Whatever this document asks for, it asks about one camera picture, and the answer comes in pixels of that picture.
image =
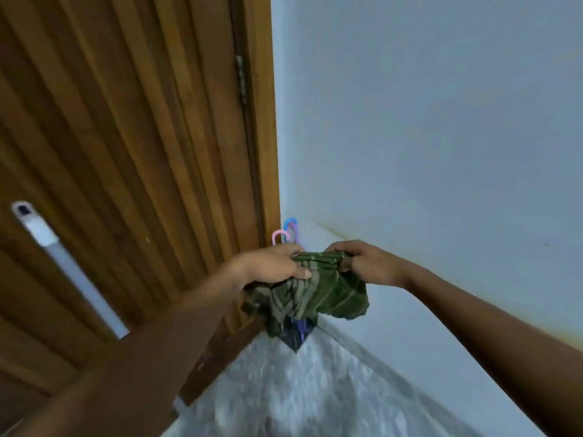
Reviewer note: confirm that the person's left thumb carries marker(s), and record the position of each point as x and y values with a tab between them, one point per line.
298	270

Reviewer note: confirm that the brown wooden door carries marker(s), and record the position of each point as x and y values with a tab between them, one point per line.
118	177

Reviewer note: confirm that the person's right forearm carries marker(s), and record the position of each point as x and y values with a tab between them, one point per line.
492	341

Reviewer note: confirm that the brown wooden door frame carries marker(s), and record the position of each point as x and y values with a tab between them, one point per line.
264	118

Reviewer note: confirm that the blue plastic hanger hook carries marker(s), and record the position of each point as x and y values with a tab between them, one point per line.
290	226

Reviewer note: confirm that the purple plastic hanger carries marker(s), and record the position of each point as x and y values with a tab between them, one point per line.
300	329

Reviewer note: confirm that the pink plastic hanger hook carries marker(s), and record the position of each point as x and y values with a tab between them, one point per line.
278	236

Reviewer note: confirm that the metal door hinge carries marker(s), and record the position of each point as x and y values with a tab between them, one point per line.
241	79

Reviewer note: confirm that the person's left hand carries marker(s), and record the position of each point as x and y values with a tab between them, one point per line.
266	266

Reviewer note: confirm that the person's right fingers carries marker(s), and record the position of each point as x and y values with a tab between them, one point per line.
342	254

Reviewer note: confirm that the green striped cloth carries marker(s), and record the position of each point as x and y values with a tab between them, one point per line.
314	293

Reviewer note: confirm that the person's left forearm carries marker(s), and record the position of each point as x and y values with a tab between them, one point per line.
136	350

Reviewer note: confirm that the person's right hand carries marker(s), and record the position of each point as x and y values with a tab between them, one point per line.
372	265

